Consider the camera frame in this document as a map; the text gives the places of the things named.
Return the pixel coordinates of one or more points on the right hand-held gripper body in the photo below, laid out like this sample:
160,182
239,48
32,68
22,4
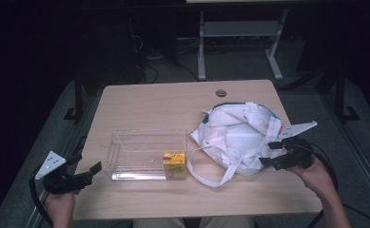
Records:
295,155

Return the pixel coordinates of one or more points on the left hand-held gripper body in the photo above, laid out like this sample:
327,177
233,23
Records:
63,182

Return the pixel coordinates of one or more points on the white cloth bag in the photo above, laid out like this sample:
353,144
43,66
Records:
236,139

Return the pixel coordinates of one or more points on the clear plastic box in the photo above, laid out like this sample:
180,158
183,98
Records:
135,155

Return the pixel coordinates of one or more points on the yellow juice carton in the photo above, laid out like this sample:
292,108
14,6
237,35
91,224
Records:
174,165

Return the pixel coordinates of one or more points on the person's left hand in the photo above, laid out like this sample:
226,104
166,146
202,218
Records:
60,204

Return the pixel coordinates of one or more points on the person's right hand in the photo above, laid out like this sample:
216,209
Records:
315,177

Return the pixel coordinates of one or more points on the black metal stand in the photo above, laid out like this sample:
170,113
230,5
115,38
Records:
78,95
340,91

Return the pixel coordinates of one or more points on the person's right leg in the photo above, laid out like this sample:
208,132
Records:
227,222

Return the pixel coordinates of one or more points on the person's leg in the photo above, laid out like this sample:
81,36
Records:
159,223
227,222

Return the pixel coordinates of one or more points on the grey round table grommet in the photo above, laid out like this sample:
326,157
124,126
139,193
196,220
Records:
221,93

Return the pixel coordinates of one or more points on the person's left leg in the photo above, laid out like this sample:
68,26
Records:
159,223

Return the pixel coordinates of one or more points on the white metal desk frame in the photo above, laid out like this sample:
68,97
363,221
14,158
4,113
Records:
201,47

